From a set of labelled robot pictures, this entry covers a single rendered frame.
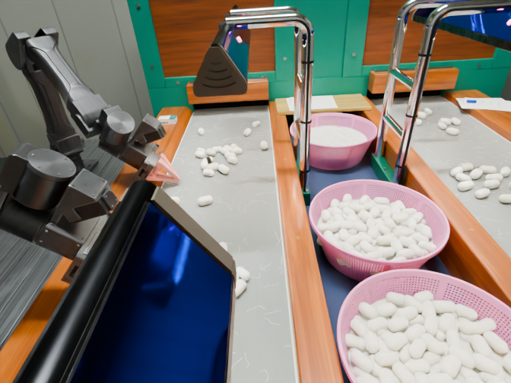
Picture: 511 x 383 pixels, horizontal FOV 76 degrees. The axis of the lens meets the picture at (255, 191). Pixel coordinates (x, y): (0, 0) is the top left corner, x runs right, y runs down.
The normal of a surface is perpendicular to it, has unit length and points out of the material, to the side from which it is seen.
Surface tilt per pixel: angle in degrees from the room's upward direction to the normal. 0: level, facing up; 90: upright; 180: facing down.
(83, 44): 90
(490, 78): 90
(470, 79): 90
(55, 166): 41
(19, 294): 0
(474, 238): 0
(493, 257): 0
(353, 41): 90
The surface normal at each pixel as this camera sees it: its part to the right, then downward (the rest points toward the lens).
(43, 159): 0.60, -0.72
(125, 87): 0.03, 0.56
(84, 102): 0.50, -0.39
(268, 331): -0.06, -0.83
